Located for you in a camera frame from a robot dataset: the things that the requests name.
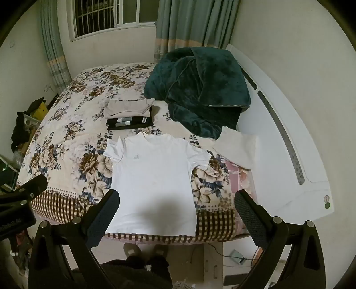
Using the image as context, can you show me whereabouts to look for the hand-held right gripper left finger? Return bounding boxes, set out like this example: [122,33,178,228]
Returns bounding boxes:
[28,189,121,289]

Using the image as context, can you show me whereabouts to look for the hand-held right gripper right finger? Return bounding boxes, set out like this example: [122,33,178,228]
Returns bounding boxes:
[234,189,326,289]

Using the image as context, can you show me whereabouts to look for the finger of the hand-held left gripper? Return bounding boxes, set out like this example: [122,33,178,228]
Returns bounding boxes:
[0,175,48,207]

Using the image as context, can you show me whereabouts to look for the white t-shirt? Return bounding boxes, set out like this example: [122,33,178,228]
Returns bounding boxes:
[103,132,212,236]

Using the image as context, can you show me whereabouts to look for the pink checkered sheet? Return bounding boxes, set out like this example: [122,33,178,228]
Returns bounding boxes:
[225,160,258,237]

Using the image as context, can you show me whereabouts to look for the person's left shoe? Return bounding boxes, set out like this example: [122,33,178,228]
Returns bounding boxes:
[124,242,142,259]

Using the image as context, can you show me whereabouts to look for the black clothing pile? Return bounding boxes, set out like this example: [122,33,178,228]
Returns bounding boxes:
[11,97,45,152]

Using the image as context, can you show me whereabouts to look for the floral bedspread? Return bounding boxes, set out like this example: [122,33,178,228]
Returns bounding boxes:
[15,62,252,245]

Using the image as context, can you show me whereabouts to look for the person's dark pants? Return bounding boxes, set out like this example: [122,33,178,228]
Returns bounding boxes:
[100,254,173,289]

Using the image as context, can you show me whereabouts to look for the white folded cloth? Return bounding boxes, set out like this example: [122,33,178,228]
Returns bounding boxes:
[212,126,260,169]

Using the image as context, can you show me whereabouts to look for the yellow box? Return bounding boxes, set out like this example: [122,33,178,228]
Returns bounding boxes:
[30,101,50,120]

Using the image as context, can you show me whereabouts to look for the white headboard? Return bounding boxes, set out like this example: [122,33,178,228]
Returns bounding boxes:
[225,43,334,214]

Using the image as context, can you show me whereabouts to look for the black folded garment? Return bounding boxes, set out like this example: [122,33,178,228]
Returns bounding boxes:
[106,116,154,130]

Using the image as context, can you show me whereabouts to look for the beige folded garment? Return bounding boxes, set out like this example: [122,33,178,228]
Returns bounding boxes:
[103,98,156,120]

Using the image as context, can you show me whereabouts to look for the teal curtain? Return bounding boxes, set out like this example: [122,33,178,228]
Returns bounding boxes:
[40,0,72,92]
[154,0,240,63]

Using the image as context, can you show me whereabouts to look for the dark green plush blanket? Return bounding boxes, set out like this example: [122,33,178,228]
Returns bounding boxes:
[144,47,251,140]

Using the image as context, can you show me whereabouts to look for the barred window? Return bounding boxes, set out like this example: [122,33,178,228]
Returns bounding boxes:
[72,0,160,42]

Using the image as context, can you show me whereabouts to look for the white frame rack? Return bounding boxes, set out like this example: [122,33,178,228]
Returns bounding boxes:
[0,154,20,193]

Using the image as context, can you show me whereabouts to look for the black cable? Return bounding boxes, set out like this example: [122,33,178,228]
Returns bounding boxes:
[211,245,259,262]

